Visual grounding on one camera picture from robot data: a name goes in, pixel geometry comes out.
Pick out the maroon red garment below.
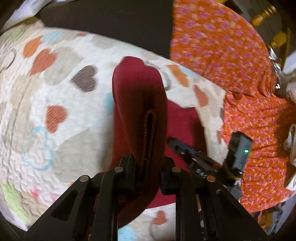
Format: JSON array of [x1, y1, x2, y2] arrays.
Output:
[[94, 57, 207, 229]]

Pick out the heart patterned white quilt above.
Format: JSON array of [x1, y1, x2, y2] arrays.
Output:
[[1, 21, 227, 230]]

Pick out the orange floral fabric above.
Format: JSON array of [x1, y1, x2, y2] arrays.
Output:
[[170, 1, 295, 213]]

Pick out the black mattress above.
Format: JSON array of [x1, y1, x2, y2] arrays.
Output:
[[38, 0, 173, 58]]

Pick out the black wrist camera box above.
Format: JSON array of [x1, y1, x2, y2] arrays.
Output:
[[223, 131, 252, 180]]

